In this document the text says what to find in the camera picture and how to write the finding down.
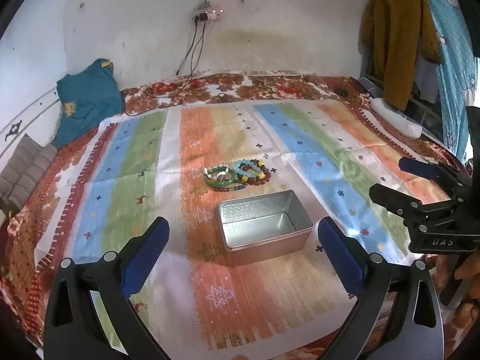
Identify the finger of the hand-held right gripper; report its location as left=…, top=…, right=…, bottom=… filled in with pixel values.
left=398, top=156, right=470, bottom=193
left=368, top=183, right=425, bottom=230

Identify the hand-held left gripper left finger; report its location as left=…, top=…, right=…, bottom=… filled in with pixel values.
left=43, top=216, right=171, bottom=360

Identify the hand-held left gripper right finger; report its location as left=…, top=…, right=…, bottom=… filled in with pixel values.
left=317, top=217, right=443, bottom=360

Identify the silver metal tin box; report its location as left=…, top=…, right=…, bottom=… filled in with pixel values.
left=217, top=190, right=315, bottom=268

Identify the green jade bangle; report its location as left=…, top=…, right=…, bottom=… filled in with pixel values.
left=204, top=168, right=238, bottom=189

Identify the multicolour glass bead bracelet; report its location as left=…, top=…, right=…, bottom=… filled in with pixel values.
left=208, top=180, right=247, bottom=193

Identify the white bead bracelet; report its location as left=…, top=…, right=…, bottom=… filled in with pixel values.
left=203, top=164, right=230, bottom=181

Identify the dark red bead bracelet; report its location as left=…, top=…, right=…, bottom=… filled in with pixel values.
left=243, top=162, right=272, bottom=188

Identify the light blue bead bracelet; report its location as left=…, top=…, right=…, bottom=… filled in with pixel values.
left=234, top=158, right=260, bottom=178

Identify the person's right hand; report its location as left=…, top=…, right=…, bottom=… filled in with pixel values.
left=430, top=250, right=480, bottom=309

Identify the white oblong device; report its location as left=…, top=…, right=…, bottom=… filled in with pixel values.
left=369, top=98, right=424, bottom=139

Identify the blue dotted curtain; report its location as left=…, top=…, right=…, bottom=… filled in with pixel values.
left=399, top=0, right=476, bottom=166

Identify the striped colourful mat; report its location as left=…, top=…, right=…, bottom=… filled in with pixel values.
left=35, top=99, right=451, bottom=352

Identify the mustard hanging garment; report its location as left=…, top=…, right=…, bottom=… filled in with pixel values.
left=359, top=0, right=444, bottom=112

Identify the grey striped pillow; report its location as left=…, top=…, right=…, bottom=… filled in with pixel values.
left=0, top=133, right=59, bottom=215

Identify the teal garment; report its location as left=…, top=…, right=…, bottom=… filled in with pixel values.
left=55, top=58, right=125, bottom=149

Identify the white power strip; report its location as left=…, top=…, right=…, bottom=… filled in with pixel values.
left=193, top=1, right=226, bottom=23

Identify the black cable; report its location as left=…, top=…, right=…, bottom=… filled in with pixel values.
left=176, top=20, right=203, bottom=76
left=127, top=20, right=208, bottom=118

